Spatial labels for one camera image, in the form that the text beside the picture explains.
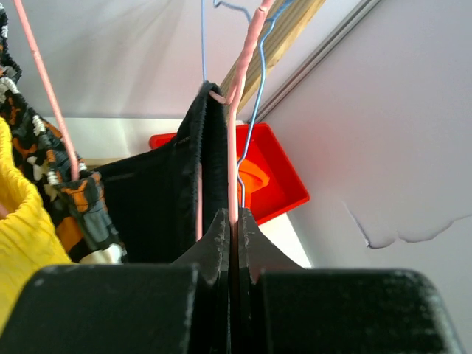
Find orange camouflage shorts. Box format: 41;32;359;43
1;10;128;264

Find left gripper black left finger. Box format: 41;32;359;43
1;209;230;353

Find light blue wire hanger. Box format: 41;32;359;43
201;0;296;209

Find pink wire hanger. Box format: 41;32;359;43
212;1;273;242

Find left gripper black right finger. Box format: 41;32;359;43
237;209;464;353

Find yellow shorts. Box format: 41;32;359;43
1;121;71;327

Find pink hanger with camouflage shorts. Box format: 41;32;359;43
13;0;80;181

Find red plastic bin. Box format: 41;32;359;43
150;123;309;223

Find wooden clothes rack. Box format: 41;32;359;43
237;0;325;111

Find dark navy shorts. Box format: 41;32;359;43
97;82;228;263

